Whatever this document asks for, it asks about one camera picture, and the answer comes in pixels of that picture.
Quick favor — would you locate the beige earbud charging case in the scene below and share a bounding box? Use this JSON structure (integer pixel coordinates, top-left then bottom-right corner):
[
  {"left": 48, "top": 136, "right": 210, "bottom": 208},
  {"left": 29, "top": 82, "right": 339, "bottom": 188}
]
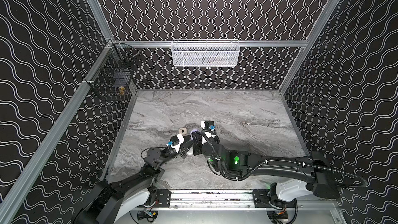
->
[{"left": 178, "top": 128, "right": 188, "bottom": 135}]

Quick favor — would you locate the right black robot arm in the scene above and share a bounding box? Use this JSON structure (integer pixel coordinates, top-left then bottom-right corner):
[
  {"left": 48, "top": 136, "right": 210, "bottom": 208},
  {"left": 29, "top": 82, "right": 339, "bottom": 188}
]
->
[{"left": 191, "top": 130, "right": 369, "bottom": 202}]

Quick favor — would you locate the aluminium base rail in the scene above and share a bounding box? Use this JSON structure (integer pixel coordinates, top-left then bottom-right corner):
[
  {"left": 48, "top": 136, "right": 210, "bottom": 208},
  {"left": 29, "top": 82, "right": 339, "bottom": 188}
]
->
[{"left": 88, "top": 188, "right": 338, "bottom": 211}]

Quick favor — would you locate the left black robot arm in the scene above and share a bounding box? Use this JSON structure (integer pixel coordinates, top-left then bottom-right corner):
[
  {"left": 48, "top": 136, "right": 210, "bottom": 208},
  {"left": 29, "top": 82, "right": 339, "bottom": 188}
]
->
[{"left": 71, "top": 135, "right": 195, "bottom": 224}]

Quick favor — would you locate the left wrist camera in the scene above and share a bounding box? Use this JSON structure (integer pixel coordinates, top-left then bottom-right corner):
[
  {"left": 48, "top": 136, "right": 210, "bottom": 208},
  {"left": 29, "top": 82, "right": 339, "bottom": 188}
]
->
[{"left": 166, "top": 134, "right": 184, "bottom": 153}]

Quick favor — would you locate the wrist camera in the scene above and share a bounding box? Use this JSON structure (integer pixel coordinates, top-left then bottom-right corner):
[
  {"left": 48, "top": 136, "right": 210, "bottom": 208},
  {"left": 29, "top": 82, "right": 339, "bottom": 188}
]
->
[
  {"left": 201, "top": 121, "right": 219, "bottom": 144},
  {"left": 166, "top": 134, "right": 184, "bottom": 153}
]

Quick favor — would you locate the black wire basket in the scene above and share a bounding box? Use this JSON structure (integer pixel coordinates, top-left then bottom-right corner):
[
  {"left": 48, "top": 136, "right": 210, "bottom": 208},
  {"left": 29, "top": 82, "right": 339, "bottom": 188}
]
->
[{"left": 88, "top": 44, "right": 142, "bottom": 102}]

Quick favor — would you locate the brass knob in basket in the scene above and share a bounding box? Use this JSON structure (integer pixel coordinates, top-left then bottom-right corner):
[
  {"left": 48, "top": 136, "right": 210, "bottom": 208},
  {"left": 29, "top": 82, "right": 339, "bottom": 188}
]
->
[{"left": 118, "top": 86, "right": 125, "bottom": 96}]

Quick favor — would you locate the white wire mesh basket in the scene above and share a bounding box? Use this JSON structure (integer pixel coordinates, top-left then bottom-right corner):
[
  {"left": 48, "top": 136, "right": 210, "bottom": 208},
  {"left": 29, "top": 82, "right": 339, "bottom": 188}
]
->
[{"left": 171, "top": 39, "right": 240, "bottom": 67}]

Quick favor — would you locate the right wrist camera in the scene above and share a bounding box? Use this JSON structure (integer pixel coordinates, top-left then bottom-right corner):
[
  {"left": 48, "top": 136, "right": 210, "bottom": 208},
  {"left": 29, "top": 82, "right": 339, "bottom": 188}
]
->
[{"left": 201, "top": 121, "right": 219, "bottom": 144}]

